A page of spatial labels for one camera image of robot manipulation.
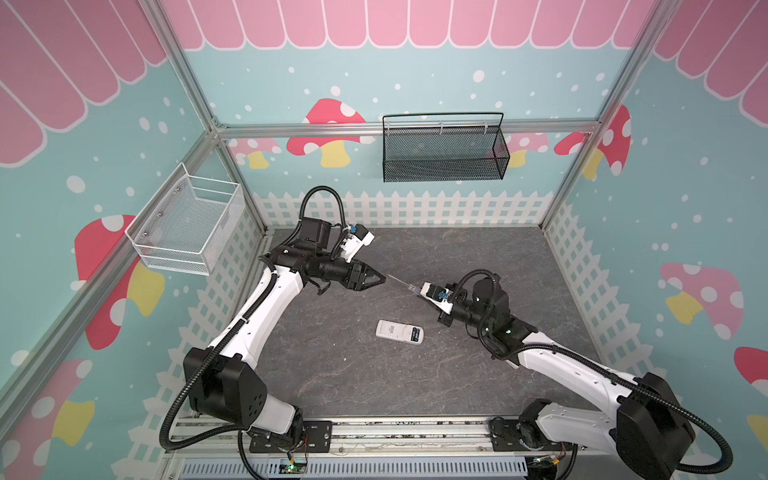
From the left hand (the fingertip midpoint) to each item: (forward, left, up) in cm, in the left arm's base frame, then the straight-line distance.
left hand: (375, 281), depth 74 cm
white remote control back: (-2, -7, -24) cm, 25 cm away
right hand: (0, -12, -3) cm, 12 cm away
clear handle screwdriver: (-1, -10, -1) cm, 10 cm away
